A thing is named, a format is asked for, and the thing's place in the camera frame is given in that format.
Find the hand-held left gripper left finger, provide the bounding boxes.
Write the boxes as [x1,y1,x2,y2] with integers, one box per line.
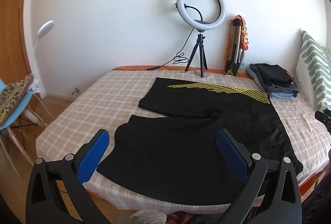
[25,129,112,224]

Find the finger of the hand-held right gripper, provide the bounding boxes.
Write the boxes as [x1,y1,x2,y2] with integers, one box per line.
[315,108,331,134]

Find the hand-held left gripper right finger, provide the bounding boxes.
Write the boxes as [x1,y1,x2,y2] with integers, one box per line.
[216,129,302,224]

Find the black pants with yellow stripes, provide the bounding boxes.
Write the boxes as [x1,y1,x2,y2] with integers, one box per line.
[97,77,303,207]

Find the folded blue jeans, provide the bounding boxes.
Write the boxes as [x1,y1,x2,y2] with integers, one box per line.
[268,92,298,99]

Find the beige plaid blanket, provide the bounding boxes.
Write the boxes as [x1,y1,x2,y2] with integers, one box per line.
[36,69,331,210]

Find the green and white striped pillow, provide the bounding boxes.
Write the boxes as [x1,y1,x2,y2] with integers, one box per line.
[295,31,331,113]

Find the black folded garment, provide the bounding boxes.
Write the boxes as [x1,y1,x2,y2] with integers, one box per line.
[255,64,293,85]

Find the white power strip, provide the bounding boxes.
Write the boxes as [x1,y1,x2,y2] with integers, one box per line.
[23,110,39,126]

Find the white fluffy rug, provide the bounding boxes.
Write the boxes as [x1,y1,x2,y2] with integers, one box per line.
[129,209,167,224]

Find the light blue chair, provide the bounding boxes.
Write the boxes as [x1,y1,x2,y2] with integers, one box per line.
[0,79,35,178]

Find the leopard print cushion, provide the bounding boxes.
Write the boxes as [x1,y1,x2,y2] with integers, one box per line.
[0,73,35,123]

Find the colourful knotted scarf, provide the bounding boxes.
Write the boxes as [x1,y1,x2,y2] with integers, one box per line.
[223,15,250,69]

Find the folded silver tripod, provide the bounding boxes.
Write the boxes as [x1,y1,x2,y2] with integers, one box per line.
[224,18,245,76]

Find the small black tripod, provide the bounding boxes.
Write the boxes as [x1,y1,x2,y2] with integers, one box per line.
[185,30,208,78]

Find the white clip lamp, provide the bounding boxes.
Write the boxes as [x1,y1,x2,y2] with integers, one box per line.
[26,20,55,94]

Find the wooden door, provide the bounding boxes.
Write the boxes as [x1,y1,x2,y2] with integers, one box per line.
[0,0,39,102]

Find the black ring light cable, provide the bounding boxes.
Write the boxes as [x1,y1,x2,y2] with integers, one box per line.
[112,29,197,71]

